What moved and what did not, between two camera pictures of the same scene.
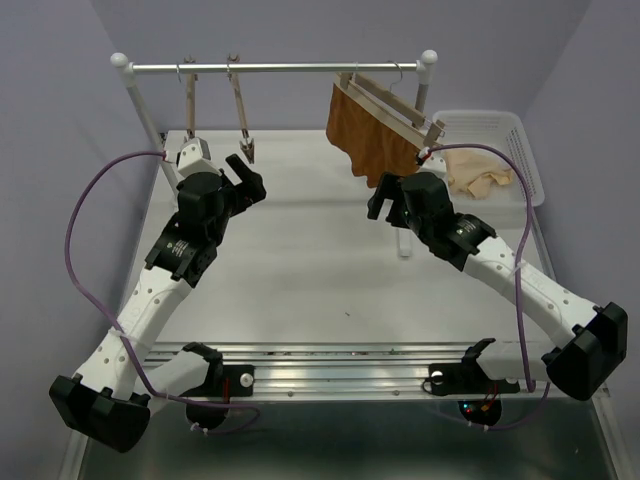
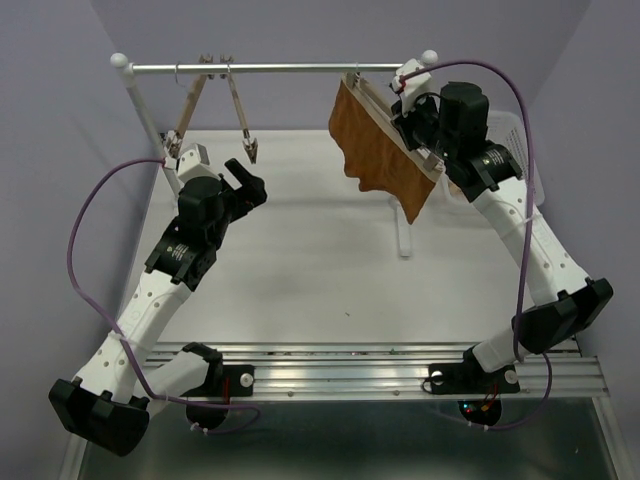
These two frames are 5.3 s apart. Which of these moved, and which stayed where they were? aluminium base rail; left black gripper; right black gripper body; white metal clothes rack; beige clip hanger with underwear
Moved: beige clip hanger with underwear; right black gripper body
Stayed: aluminium base rail; white metal clothes rack; left black gripper
